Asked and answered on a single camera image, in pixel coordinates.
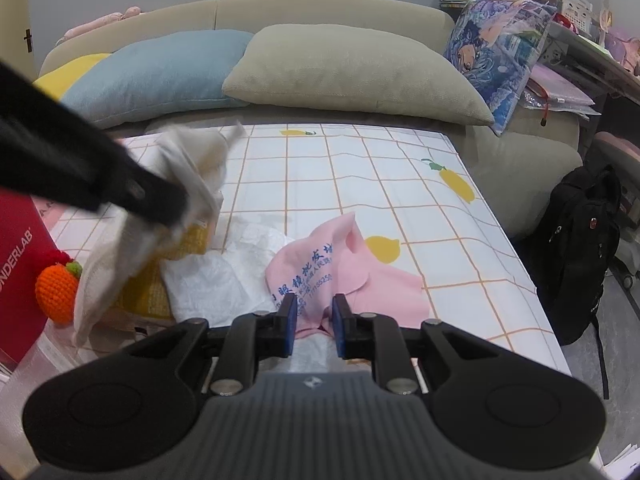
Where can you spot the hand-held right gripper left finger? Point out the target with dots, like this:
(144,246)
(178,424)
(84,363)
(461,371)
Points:
(287,320)

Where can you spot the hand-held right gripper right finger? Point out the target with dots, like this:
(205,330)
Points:
(341,325)

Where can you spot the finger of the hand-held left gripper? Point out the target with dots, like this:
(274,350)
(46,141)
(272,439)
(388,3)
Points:
(75,180)
(60,125)

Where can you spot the pink printed cloth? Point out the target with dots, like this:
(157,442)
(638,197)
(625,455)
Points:
(380,280)

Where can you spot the pink lettered book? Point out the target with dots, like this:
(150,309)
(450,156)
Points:
(50,212)

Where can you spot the yellow pillow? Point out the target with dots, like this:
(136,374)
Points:
(65,77)

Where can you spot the white mesh bag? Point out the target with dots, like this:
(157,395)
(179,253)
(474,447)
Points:
(220,275)

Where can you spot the red box with clear front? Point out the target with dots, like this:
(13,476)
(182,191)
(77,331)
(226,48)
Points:
(20,260)

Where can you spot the pink plush toy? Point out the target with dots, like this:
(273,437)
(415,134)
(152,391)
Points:
(100,22)

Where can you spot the blue pillow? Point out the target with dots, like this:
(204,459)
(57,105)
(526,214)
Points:
(160,70)

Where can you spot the orange crochet fruit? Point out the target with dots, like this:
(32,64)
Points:
(55,292)

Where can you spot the yellow textured cloth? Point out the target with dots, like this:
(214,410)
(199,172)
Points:
(145,290)

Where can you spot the lemon print checkered tablecloth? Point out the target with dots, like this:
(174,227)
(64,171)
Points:
(375,170)

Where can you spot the black backpack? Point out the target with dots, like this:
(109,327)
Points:
(575,240)

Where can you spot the grey-green pillow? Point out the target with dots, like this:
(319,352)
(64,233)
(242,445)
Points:
(350,70)

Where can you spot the beige sofa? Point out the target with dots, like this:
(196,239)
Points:
(325,10)

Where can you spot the white papers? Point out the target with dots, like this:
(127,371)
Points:
(625,460)

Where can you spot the cartoon print pillow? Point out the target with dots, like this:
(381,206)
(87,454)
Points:
(495,45)

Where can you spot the purple folders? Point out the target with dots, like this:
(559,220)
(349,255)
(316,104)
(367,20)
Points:
(555,87)

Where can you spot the pink grey desk chair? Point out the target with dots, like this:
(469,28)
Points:
(620,147)

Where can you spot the grey desk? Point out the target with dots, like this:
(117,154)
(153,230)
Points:
(590,55)

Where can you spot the pink unicorn backpack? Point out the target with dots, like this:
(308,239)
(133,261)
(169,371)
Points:
(627,50)

